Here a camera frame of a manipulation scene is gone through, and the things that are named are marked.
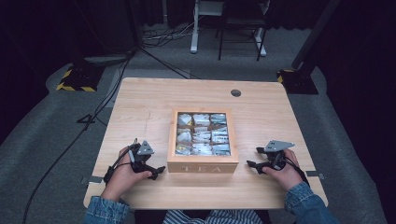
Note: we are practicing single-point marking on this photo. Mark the black stand base striped tape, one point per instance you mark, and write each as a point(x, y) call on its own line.
point(299, 82)
point(79, 77)

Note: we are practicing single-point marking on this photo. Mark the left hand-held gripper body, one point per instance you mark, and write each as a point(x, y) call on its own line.
point(140, 160)

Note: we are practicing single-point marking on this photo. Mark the person's right hand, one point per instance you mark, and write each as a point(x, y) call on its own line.
point(286, 175)

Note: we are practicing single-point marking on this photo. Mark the wooden tea box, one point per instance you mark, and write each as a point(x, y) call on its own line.
point(202, 161)

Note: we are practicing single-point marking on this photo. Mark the slanted dark metal pole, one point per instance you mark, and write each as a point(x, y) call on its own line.
point(314, 34)

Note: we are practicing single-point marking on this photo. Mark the person's striped clothing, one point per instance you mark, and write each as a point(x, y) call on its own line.
point(214, 217)

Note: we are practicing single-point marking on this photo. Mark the grey tape strip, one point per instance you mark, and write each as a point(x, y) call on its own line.
point(314, 174)
point(93, 179)

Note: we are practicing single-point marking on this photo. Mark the tea bags in compartments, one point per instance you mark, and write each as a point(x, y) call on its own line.
point(202, 134)

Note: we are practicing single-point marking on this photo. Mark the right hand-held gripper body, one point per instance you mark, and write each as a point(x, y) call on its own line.
point(275, 155)

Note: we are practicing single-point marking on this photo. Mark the person's left hand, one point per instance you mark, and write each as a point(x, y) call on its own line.
point(124, 177)

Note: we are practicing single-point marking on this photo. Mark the black metal chair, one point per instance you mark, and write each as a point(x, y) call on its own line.
point(241, 21)

